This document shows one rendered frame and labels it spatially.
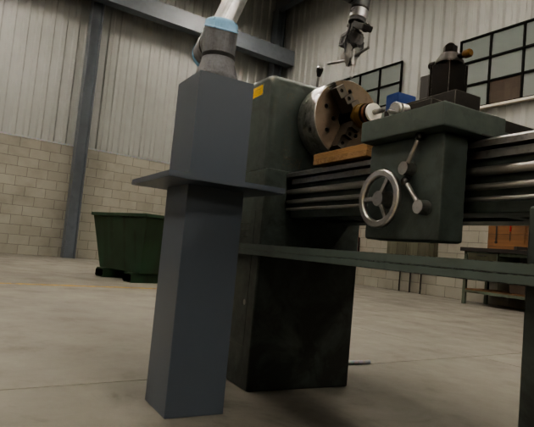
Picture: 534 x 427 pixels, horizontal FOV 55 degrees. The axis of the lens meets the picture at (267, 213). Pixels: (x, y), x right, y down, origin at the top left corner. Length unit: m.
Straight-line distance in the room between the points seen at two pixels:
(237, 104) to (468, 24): 9.18
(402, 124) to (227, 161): 0.62
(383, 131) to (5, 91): 10.87
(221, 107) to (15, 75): 10.47
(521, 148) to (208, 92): 0.95
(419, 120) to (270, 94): 0.91
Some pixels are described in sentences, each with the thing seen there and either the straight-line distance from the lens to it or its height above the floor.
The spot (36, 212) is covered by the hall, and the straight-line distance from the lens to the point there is 11.69.
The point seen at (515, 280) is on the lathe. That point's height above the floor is 0.53.
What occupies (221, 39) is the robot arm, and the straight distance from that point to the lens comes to 1.83.
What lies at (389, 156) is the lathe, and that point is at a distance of 1.43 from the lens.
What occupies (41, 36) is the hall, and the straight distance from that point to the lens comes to 12.39.
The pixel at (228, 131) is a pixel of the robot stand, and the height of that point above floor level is 0.92.
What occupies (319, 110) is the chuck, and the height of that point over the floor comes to 1.09.
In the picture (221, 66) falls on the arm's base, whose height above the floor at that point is 1.14.
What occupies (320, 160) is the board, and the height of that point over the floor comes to 0.88.
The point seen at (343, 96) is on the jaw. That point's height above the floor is 1.15.
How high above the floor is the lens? 0.54
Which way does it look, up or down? 4 degrees up
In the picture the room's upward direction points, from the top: 5 degrees clockwise
